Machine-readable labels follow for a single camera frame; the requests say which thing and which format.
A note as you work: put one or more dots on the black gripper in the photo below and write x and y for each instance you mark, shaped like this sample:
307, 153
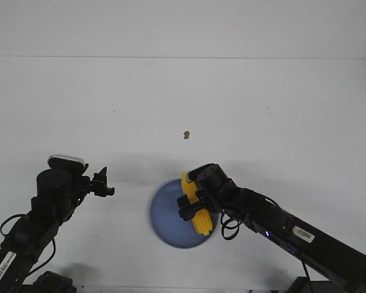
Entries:
99, 184
188, 210

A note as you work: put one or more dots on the yellow corn cob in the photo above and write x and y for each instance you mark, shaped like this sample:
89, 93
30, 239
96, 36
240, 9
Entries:
202, 221

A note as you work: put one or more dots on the blue round plate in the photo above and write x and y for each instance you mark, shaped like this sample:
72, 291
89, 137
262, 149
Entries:
166, 221

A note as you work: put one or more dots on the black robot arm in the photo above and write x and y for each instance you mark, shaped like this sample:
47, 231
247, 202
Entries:
59, 193
208, 188

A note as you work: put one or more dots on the small brown table stain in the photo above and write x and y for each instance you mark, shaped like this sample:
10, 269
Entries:
186, 135

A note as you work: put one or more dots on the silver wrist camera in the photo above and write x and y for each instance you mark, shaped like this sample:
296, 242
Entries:
68, 162

